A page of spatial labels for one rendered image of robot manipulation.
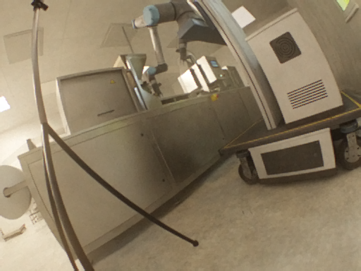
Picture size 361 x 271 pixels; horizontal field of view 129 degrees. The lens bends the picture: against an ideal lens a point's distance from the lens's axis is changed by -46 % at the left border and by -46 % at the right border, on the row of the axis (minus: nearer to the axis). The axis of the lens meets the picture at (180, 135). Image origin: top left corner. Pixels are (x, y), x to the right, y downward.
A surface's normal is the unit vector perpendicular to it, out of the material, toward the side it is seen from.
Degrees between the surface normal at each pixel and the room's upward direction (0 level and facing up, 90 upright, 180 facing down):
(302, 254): 0
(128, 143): 90
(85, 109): 90
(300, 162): 90
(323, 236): 0
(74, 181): 90
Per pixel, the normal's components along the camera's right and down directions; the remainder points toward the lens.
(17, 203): 0.62, -0.26
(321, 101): -0.71, 0.34
